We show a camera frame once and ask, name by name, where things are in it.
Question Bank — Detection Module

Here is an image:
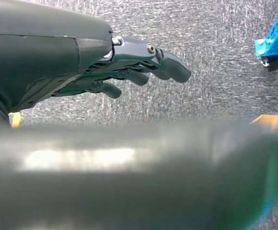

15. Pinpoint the glossy grey robot body shell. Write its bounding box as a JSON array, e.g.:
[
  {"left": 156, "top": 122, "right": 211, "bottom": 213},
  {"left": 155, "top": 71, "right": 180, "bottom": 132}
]
[{"left": 0, "top": 119, "right": 278, "bottom": 230}]

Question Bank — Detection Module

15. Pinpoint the blue metal shelf rack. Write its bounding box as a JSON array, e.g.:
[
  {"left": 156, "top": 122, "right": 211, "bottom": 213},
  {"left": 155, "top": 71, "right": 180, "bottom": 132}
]
[{"left": 255, "top": 0, "right": 278, "bottom": 134}]

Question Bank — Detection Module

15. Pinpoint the yellow floor tape rectangle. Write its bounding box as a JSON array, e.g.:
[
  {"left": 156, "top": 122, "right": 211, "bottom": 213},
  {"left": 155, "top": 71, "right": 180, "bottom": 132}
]
[{"left": 8, "top": 112, "right": 278, "bottom": 131}]

